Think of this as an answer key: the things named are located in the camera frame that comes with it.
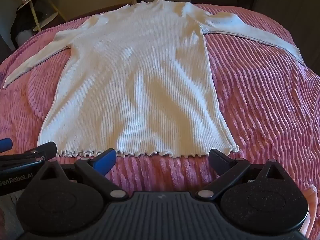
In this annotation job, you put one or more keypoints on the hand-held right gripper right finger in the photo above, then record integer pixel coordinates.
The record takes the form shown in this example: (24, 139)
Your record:
(220, 160)

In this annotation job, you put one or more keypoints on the white ribbed sweater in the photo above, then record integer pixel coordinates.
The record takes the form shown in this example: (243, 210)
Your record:
(135, 80)

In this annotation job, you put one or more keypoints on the pink ribbed blanket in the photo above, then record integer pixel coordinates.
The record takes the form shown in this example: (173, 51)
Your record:
(250, 92)

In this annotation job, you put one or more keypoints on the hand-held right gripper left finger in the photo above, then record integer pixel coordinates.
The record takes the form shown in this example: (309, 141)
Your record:
(105, 158)

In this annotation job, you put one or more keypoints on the black cloth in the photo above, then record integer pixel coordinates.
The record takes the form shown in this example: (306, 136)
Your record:
(21, 28)

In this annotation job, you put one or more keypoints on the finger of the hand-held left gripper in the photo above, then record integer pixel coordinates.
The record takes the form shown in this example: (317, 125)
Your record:
(25, 155)
(5, 144)

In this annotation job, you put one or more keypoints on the pale pink fuzzy cloth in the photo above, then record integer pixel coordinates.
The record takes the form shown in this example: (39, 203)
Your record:
(313, 202)

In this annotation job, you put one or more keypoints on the white yellow-legged side table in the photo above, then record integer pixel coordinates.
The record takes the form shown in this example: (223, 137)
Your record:
(37, 6)

